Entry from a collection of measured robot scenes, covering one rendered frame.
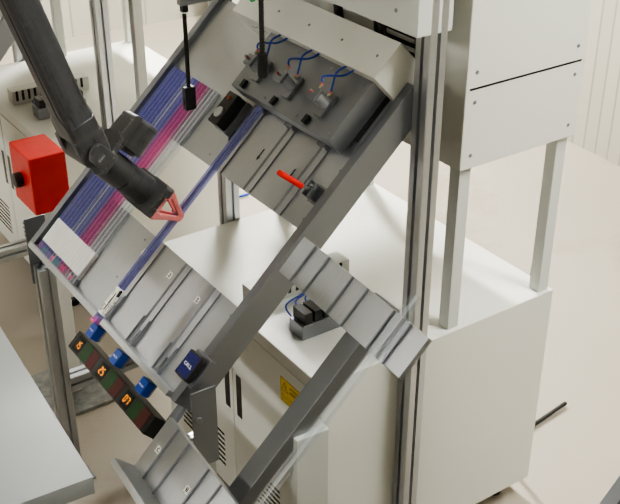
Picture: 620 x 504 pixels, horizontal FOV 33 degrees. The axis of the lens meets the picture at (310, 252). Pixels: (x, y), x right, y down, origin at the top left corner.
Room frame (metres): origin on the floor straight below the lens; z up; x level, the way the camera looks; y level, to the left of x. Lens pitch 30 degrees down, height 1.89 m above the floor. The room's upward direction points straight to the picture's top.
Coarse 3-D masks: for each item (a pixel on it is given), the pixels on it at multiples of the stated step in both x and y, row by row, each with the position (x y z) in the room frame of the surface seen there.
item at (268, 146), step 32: (224, 32) 2.27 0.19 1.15; (192, 64) 2.25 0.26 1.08; (224, 64) 2.18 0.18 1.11; (224, 96) 2.10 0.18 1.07; (256, 128) 1.96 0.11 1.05; (256, 160) 1.89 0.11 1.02; (288, 160) 1.84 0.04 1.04; (320, 160) 1.79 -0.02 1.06; (256, 192) 1.82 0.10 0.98; (288, 192) 1.77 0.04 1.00
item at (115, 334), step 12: (36, 252) 2.02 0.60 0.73; (48, 264) 1.97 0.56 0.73; (60, 276) 1.92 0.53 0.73; (72, 288) 1.87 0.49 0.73; (84, 300) 1.82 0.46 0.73; (96, 312) 1.78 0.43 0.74; (108, 324) 1.73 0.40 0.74; (120, 336) 1.70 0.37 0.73; (132, 348) 1.66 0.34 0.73; (144, 360) 1.63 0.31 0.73; (156, 372) 1.59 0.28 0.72; (156, 384) 1.55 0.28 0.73; (168, 384) 1.56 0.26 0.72; (168, 396) 1.52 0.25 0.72
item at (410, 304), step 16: (416, 304) 1.27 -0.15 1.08; (400, 320) 1.26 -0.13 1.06; (384, 336) 1.25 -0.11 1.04; (368, 352) 1.24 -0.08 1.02; (368, 368) 1.23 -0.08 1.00; (352, 384) 1.22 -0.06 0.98; (336, 400) 1.21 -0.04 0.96; (320, 416) 1.20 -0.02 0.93; (320, 432) 1.19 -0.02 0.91; (304, 448) 1.17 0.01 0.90; (288, 464) 1.17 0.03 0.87; (272, 480) 1.16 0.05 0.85; (272, 496) 1.15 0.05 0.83
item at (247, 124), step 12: (252, 120) 1.83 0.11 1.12; (240, 132) 1.82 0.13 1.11; (228, 144) 1.81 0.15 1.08; (216, 168) 1.79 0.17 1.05; (204, 180) 1.77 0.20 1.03; (192, 192) 1.76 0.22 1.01; (180, 204) 1.76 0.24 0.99; (168, 228) 1.73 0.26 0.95; (156, 240) 1.72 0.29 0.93; (144, 252) 1.71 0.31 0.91; (144, 264) 1.70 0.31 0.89; (132, 276) 1.68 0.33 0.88; (120, 288) 1.67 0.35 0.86; (96, 324) 1.64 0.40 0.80
